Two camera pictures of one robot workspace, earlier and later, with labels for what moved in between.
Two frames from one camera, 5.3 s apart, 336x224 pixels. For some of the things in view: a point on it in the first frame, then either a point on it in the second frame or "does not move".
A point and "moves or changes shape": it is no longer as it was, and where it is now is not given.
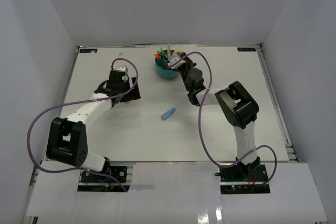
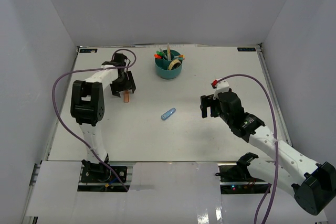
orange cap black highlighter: [158, 56] does not move
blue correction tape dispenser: [167, 114] does not move
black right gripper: [190, 63] to [208, 101]
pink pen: [168, 50] does not move
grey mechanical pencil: [164, 53] does not move
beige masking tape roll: [178, 51] moves or changes shape
